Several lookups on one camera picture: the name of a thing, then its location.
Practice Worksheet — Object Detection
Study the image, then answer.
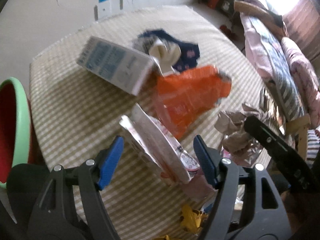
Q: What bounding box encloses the yellow snack wrapper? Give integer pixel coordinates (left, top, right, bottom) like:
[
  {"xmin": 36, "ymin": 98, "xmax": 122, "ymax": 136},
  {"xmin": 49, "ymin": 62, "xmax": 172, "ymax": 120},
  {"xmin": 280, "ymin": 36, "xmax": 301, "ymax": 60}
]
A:
[{"xmin": 180, "ymin": 204, "xmax": 208, "ymax": 235}]

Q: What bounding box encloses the white pink snack bag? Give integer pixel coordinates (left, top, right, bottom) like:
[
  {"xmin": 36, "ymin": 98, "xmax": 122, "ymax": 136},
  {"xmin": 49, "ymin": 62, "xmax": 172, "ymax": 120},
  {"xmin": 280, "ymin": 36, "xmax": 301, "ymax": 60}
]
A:
[{"xmin": 119, "ymin": 104, "xmax": 200, "ymax": 186}]

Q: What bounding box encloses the orange plastic snack bag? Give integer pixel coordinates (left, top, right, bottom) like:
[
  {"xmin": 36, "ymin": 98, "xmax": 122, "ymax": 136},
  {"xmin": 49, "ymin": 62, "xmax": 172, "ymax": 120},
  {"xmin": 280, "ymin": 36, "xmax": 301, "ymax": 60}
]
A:
[{"xmin": 153, "ymin": 65, "xmax": 232, "ymax": 139}]

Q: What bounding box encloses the wooden bed headboard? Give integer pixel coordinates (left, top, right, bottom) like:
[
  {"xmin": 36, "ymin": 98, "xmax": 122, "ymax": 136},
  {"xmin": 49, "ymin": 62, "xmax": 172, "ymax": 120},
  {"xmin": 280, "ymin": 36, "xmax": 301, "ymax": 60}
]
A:
[{"xmin": 234, "ymin": 0, "xmax": 289, "ymax": 41}]

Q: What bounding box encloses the bed with pink quilt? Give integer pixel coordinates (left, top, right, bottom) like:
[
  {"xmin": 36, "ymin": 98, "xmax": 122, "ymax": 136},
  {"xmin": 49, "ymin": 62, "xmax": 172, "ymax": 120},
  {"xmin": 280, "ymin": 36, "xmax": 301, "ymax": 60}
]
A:
[{"xmin": 240, "ymin": 0, "xmax": 320, "ymax": 160}]

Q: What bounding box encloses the white wall socket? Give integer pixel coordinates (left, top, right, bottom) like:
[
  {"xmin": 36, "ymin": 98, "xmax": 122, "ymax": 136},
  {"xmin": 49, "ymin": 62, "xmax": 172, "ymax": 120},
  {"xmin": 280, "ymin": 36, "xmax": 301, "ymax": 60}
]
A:
[{"xmin": 94, "ymin": 2, "xmax": 112, "ymax": 21}]

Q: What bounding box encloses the white wall switch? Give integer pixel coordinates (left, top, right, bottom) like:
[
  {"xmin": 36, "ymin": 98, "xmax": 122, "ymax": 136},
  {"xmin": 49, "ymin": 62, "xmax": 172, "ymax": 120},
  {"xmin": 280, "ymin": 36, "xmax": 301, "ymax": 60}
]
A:
[{"xmin": 119, "ymin": 0, "xmax": 140, "ymax": 11}]

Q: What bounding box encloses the dark blue cookie wrapper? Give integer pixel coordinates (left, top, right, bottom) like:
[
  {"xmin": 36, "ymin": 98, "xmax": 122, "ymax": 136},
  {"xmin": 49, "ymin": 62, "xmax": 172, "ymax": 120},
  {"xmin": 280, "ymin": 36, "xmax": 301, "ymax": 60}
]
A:
[{"xmin": 137, "ymin": 29, "xmax": 200, "ymax": 73}]

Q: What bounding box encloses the green red trash bin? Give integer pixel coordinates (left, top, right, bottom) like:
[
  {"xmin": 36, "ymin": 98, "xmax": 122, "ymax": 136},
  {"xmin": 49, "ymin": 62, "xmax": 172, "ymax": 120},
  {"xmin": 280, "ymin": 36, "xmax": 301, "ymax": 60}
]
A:
[{"xmin": 1, "ymin": 77, "xmax": 34, "ymax": 189}]

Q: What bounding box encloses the striped beige table cloth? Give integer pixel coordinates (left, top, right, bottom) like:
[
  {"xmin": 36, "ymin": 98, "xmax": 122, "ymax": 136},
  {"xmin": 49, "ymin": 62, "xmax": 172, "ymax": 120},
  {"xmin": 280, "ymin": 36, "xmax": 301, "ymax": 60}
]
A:
[{"xmin": 30, "ymin": 6, "xmax": 265, "ymax": 239}]

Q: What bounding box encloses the white blue milk carton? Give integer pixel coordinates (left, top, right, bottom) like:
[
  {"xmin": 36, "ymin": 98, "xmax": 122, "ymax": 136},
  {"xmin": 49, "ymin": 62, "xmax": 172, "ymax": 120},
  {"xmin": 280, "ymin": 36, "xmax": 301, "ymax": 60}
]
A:
[{"xmin": 76, "ymin": 36, "xmax": 155, "ymax": 96}]

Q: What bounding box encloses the pink snack wrapper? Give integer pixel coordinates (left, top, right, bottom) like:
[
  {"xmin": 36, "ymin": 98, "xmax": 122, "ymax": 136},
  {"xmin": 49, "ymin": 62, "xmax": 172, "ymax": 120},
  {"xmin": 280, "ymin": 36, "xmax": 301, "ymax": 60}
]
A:
[{"xmin": 180, "ymin": 174, "xmax": 216, "ymax": 202}]

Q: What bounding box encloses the brown paper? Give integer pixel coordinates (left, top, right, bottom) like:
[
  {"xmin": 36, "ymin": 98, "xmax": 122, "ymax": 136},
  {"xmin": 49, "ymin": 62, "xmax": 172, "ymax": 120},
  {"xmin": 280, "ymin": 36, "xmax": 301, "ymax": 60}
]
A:
[{"xmin": 214, "ymin": 103, "xmax": 271, "ymax": 167}]

